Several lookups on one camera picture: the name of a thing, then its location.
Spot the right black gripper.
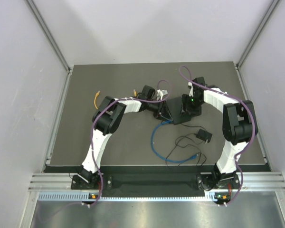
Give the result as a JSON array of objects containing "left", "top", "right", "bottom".
[{"left": 180, "top": 94, "right": 204, "bottom": 118}]

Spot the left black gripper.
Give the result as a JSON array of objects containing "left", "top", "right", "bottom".
[{"left": 146, "top": 99, "right": 172, "bottom": 122}]

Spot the black network switch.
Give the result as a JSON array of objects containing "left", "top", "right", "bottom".
[{"left": 166, "top": 97, "right": 191, "bottom": 125}]

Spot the yellow ethernet cable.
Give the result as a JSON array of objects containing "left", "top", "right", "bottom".
[{"left": 94, "top": 89, "right": 137, "bottom": 110}]

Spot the blue ethernet cable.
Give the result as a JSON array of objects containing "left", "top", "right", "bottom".
[{"left": 150, "top": 120, "right": 201, "bottom": 163}]

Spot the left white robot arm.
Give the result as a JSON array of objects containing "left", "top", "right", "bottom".
[{"left": 71, "top": 85, "right": 169, "bottom": 190}]

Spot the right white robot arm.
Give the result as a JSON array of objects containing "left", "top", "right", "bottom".
[{"left": 183, "top": 77, "right": 258, "bottom": 190}]

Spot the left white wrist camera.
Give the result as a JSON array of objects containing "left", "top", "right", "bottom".
[{"left": 156, "top": 89, "right": 169, "bottom": 101}]

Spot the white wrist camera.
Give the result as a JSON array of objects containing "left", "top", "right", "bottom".
[
  {"left": 156, "top": 89, "right": 169, "bottom": 101},
  {"left": 188, "top": 82, "right": 195, "bottom": 97}
]

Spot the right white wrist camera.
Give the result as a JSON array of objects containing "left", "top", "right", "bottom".
[{"left": 188, "top": 82, "right": 195, "bottom": 97}]

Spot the black power adapter cable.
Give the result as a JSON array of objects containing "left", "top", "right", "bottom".
[{"left": 165, "top": 123, "right": 213, "bottom": 168}]

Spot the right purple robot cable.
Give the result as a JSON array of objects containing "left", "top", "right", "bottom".
[{"left": 178, "top": 65, "right": 256, "bottom": 207}]

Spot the grey slotted cable duct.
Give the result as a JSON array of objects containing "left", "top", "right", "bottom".
[{"left": 38, "top": 192, "right": 227, "bottom": 202}]

